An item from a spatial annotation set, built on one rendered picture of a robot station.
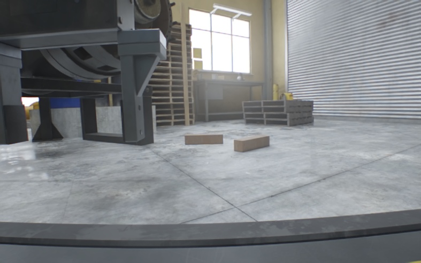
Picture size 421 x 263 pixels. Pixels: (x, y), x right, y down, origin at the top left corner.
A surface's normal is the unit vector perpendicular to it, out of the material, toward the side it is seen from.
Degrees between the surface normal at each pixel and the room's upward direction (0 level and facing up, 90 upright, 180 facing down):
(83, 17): 90
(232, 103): 90
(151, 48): 90
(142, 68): 90
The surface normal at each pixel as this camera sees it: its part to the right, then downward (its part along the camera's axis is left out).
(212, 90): 0.48, 0.09
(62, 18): 0.01, 0.11
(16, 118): 1.00, -0.03
